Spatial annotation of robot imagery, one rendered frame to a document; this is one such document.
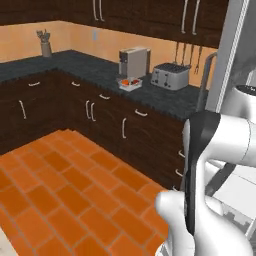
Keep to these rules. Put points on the dark wood wall cupboards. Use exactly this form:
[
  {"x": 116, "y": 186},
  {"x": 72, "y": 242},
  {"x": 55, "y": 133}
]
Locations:
[{"x": 140, "y": 16}]

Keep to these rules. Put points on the grey coffee machine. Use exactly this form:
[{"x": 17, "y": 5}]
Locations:
[{"x": 136, "y": 62}]

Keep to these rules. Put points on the clear vegetable container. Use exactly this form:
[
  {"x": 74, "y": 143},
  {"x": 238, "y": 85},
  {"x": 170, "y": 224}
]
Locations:
[{"x": 129, "y": 84}]

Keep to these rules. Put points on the grey wall socket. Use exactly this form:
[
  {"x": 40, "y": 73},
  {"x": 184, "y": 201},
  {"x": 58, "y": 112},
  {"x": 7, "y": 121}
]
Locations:
[{"x": 95, "y": 35}]

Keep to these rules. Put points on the dark hanging kitchen tool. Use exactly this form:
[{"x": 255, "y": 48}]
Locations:
[
  {"x": 176, "y": 53},
  {"x": 192, "y": 55},
  {"x": 184, "y": 54}
]

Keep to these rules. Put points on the white fridge interior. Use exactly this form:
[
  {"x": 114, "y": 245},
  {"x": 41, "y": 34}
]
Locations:
[{"x": 240, "y": 190}]

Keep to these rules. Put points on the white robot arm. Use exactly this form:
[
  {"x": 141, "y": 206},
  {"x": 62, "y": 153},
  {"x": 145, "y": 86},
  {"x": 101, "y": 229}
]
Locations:
[{"x": 230, "y": 140}]

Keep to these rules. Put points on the grey fridge door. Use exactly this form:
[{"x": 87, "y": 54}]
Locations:
[{"x": 230, "y": 50}]

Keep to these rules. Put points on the dark wood base cupboards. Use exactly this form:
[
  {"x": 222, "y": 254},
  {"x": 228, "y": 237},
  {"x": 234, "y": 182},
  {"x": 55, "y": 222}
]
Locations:
[{"x": 150, "y": 143}]

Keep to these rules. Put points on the silver toaster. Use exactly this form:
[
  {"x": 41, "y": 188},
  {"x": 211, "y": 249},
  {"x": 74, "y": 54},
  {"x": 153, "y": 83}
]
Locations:
[{"x": 170, "y": 76}]

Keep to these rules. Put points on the grey pot with utensils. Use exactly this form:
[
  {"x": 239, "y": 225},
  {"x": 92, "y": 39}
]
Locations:
[{"x": 46, "y": 49}]

